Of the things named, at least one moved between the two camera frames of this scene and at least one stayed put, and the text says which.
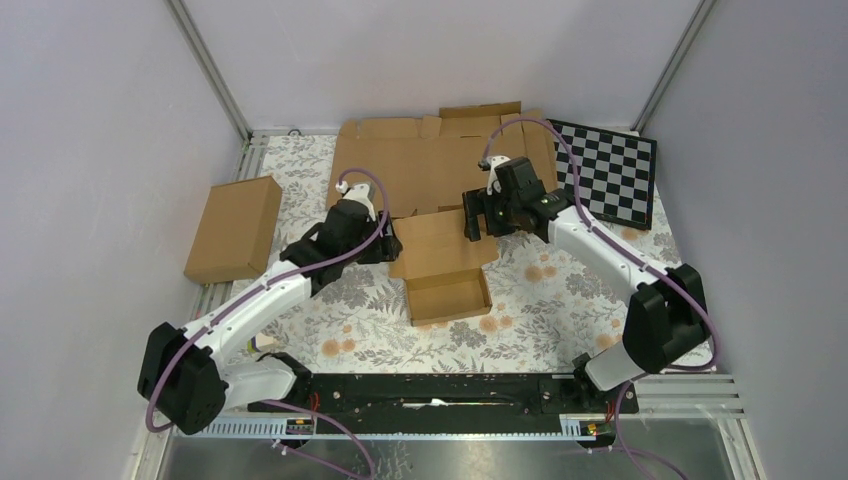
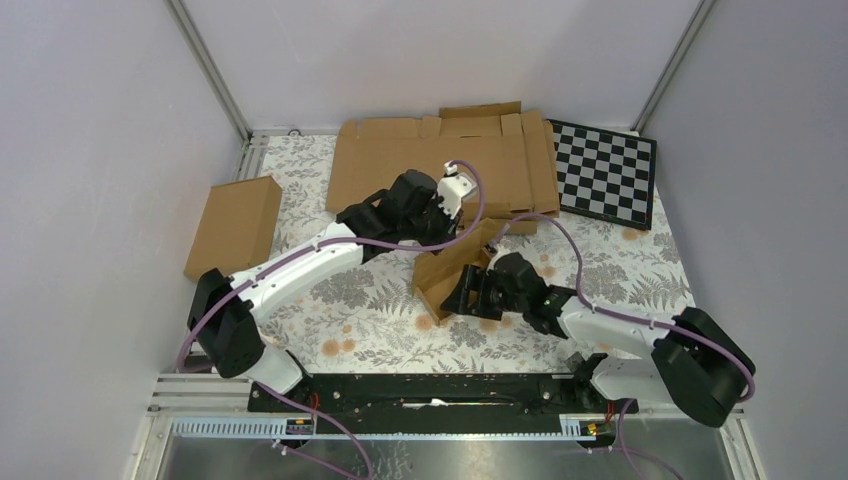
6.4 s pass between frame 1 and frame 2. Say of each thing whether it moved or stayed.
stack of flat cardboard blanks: stayed
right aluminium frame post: stayed
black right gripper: moved
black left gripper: moved
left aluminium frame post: stayed
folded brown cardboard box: stayed
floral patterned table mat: stayed
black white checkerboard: stayed
